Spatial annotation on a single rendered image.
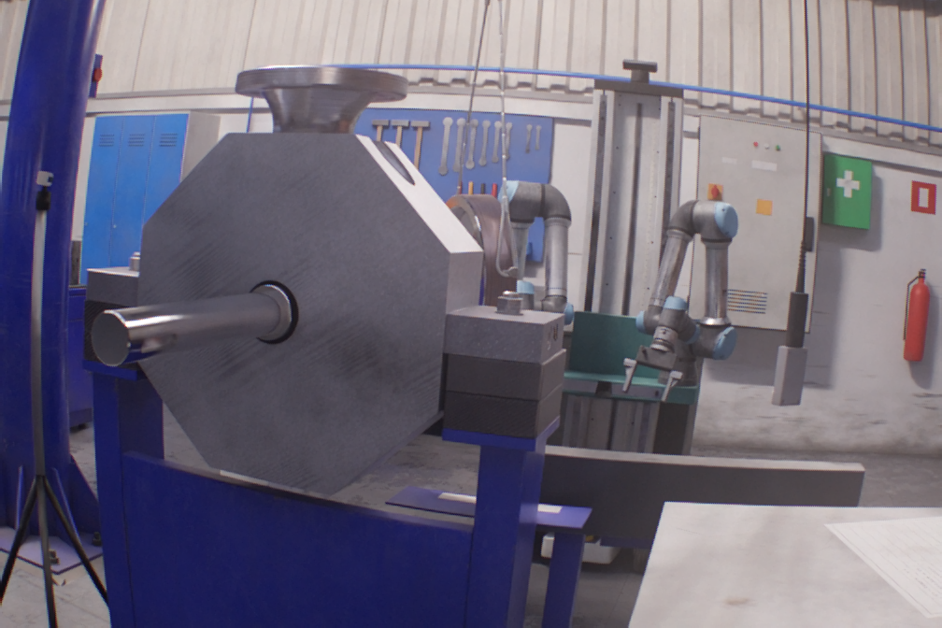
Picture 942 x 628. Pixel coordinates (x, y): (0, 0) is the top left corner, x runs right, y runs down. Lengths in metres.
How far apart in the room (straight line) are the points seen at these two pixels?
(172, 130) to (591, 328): 3.83
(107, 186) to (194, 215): 5.88
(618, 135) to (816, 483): 2.54
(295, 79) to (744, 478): 0.95
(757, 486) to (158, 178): 5.79
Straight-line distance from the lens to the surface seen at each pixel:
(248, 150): 1.51
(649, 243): 4.10
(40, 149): 3.38
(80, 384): 5.37
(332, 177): 1.46
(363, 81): 1.47
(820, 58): 6.80
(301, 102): 1.51
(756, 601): 1.10
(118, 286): 1.63
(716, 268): 3.76
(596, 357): 4.06
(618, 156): 4.13
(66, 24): 3.43
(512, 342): 1.41
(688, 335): 3.64
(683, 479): 1.80
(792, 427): 6.72
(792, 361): 2.29
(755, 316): 6.31
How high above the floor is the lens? 1.23
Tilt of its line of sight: 3 degrees down
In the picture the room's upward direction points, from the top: 5 degrees clockwise
